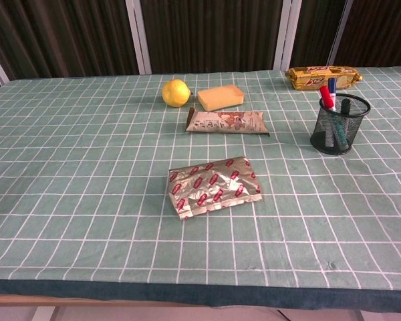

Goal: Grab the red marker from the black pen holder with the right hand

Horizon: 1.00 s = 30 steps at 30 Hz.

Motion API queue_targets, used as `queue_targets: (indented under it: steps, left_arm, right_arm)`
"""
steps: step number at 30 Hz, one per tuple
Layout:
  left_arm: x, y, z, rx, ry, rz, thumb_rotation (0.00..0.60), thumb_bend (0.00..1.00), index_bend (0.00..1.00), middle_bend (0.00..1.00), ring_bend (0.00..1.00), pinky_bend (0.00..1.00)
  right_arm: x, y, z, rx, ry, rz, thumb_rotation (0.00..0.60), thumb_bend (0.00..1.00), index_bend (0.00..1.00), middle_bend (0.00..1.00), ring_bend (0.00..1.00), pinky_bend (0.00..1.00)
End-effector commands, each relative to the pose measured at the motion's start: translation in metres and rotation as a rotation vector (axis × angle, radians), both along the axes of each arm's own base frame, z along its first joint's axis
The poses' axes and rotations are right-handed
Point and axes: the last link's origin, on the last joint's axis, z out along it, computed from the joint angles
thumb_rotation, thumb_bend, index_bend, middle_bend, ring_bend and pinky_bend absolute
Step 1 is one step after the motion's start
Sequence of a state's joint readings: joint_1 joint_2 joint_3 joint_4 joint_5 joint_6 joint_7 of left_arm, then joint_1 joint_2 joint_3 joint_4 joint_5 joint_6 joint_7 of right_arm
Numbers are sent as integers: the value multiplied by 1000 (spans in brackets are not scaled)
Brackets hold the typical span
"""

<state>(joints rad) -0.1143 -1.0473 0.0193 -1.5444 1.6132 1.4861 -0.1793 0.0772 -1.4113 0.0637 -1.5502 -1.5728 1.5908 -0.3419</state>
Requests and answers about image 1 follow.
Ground red marker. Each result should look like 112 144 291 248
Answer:
319 85 337 148

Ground blue cap marker pen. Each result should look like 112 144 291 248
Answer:
327 78 349 150

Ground black mesh pen holder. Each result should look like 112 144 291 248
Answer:
309 93 372 156

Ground silver foil packet red logos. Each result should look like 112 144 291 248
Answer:
168 156 265 221

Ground brown printed snack packet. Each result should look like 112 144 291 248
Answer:
184 107 271 137

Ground yellow sponge block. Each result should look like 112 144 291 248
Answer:
196 84 245 112

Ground yellow lemon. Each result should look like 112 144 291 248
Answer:
162 79 194 108

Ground green checked tablecloth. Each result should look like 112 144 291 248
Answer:
0 66 401 314

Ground gold biscuit packet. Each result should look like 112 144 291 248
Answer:
285 66 364 92

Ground thin white frame post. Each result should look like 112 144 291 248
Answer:
326 0 354 66

